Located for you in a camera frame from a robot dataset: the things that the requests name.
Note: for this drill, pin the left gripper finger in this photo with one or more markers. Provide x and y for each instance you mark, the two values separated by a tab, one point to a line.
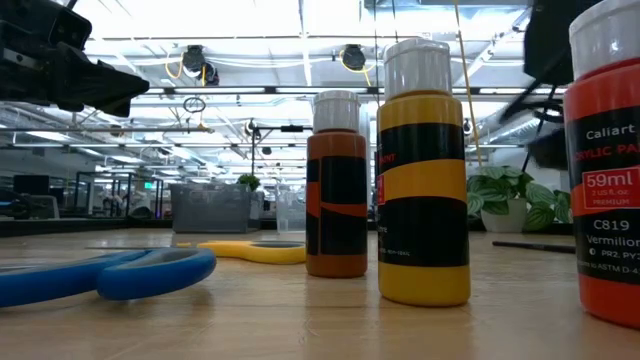
95	82
117	110

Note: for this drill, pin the red paint bottle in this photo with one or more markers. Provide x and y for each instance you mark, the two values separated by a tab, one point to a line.
607	200

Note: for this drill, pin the thin dark paintbrush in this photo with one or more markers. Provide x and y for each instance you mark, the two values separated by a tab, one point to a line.
535	246

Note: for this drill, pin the white small bottle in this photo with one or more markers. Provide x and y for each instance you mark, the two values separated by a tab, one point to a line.
336	200
422	225

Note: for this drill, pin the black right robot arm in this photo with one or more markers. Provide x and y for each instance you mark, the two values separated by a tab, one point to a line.
547	40

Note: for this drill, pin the green potted plant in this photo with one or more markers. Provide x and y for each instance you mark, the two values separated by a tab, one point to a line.
500	215

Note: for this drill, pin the grey plastic bin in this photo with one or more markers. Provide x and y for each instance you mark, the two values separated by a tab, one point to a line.
210	210

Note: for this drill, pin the small background plant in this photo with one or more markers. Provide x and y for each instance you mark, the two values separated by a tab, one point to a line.
248	181

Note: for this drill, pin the black aluminium table frame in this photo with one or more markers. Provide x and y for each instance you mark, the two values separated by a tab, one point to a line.
75	226

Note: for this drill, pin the black background frame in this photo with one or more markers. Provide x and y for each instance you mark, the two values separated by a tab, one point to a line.
252	150

